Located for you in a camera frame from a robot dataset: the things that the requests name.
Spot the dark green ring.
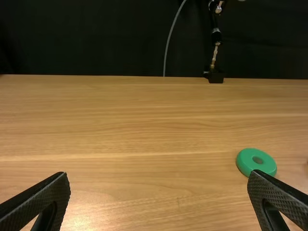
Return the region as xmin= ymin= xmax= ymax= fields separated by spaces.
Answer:
xmin=235 ymin=147 xmax=278 ymax=179

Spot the thin grey cable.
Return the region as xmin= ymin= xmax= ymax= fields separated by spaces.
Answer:
xmin=163 ymin=0 xmax=188 ymax=77

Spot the black clamp stand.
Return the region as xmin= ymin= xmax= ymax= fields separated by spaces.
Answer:
xmin=202 ymin=0 xmax=225 ymax=84

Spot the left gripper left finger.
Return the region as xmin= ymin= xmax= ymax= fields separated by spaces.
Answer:
xmin=0 ymin=171 xmax=71 ymax=231

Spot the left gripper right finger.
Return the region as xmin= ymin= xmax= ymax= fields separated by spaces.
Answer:
xmin=247 ymin=169 xmax=308 ymax=231

